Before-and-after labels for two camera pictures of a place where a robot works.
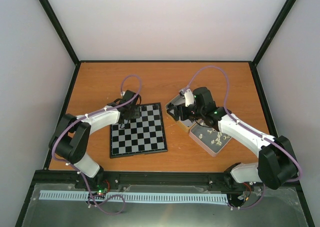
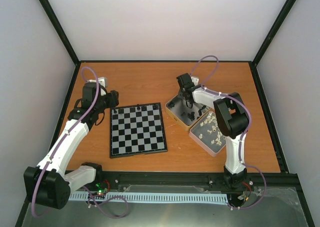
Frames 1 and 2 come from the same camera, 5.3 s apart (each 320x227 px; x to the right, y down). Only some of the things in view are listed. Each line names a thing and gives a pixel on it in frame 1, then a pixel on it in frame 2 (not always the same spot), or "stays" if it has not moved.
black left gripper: [137, 114] -> [114, 100]
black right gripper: [177, 109] -> [181, 93]
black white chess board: [144, 135] stays
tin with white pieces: [209, 139] stays
